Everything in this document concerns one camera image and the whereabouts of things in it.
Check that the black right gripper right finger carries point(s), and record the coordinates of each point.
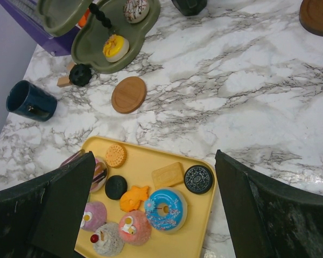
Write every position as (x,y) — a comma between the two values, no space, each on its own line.
(268,218)

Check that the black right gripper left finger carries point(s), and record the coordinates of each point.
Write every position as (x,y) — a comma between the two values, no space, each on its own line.
(41,217)

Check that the metal serving tongs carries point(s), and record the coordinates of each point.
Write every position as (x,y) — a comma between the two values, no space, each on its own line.
(73,157)

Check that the yellow frosted donut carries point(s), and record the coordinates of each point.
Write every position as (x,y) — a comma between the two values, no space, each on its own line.
(115,48)

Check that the white sprinkled donut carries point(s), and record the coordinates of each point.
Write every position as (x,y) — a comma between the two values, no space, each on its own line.
(136,10)

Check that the purple snowball cake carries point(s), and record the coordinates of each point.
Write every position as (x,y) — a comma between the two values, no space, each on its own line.
(94,216)

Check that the grey snowball cake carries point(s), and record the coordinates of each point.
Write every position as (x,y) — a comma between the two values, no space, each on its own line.
(106,240)

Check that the pink frosted donut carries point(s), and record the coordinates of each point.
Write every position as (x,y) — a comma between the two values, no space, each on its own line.
(100,175)

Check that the black patterned sandwich cookie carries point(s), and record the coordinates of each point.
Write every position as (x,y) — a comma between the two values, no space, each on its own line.
(198,179)

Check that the orange fish cookie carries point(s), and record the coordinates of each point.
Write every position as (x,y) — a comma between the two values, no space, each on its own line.
(132,199)

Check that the pink snowball cake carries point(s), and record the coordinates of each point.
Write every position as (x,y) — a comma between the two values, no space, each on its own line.
(134,228)

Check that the round orange biscuit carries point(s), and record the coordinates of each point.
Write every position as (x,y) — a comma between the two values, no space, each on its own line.
(116,156)

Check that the blue frosted donut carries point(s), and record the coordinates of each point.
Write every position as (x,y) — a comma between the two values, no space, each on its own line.
(166,210)

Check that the rectangular beige biscuit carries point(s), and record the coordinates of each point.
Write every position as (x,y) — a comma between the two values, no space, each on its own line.
(168,176)

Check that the yellow serving tray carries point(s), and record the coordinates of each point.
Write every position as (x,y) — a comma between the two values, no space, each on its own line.
(137,170)

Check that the dark blue mug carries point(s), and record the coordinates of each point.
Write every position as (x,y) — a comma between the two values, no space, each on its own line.
(27,100)

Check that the small wooden block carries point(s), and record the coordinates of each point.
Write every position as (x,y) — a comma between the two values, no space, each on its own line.
(65,81)

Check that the black ridged knob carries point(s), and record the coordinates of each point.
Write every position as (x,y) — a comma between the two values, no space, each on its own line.
(80,75)

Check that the light wooden coaster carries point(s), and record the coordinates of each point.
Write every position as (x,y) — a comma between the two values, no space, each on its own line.
(129,95)

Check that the green tiered cake stand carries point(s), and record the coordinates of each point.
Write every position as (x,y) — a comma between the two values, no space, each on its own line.
(88,44)

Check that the purple box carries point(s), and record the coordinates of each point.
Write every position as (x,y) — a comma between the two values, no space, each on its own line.
(29,27)

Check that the dark wooden coaster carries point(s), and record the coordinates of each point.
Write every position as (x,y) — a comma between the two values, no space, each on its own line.
(311,16)

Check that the black cream mug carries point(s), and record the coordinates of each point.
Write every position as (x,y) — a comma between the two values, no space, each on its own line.
(190,7)

